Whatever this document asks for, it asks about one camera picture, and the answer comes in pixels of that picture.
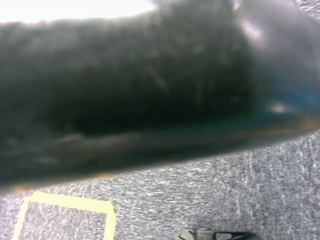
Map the yellow floor tape outline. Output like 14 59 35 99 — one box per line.
11 191 117 240

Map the black robot foot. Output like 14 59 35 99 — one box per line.
177 228 262 240

